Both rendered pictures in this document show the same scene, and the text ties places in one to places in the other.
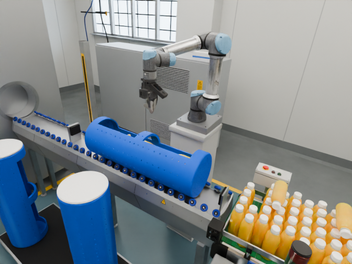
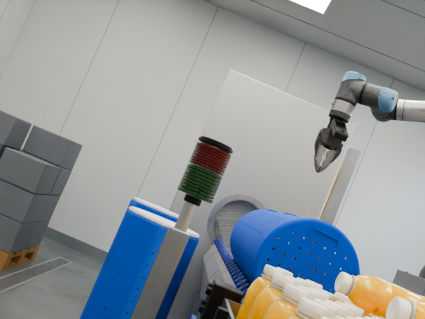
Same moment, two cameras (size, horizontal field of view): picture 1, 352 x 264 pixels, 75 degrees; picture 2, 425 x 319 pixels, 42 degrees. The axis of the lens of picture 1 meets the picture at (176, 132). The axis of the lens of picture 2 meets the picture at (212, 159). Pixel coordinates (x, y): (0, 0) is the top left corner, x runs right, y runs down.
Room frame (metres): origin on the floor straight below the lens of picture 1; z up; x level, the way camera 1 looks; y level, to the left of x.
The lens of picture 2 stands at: (0.04, -1.25, 1.16)
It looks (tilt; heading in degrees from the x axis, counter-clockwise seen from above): 4 degrees up; 59
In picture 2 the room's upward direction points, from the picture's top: 23 degrees clockwise
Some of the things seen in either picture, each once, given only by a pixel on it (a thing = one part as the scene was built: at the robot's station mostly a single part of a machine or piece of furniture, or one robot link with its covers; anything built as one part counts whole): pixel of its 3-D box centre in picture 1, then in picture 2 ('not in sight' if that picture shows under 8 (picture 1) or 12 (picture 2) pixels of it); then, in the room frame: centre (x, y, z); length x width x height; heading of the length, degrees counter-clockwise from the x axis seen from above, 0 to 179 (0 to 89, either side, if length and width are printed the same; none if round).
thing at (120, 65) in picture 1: (155, 97); not in sight; (3.54, 0.36, 0.72); 2.15 x 0.54 x 1.45; 57
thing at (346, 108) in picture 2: (149, 75); (341, 109); (1.29, 0.17, 1.63); 0.08 x 0.08 x 0.05
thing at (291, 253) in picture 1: (299, 253); (210, 158); (0.52, -0.45, 1.23); 0.06 x 0.06 x 0.04
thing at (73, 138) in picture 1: (75, 133); not in sight; (1.70, 0.85, 1.00); 0.10 x 0.04 x 0.15; 150
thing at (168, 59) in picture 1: (164, 59); (379, 99); (1.36, 0.09, 1.70); 0.11 x 0.11 x 0.08; 33
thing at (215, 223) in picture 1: (216, 230); (221, 307); (0.83, -0.23, 0.95); 0.10 x 0.07 x 0.10; 150
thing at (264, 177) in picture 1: (272, 177); not in sight; (1.17, -0.62, 1.05); 0.20 x 0.10 x 0.10; 60
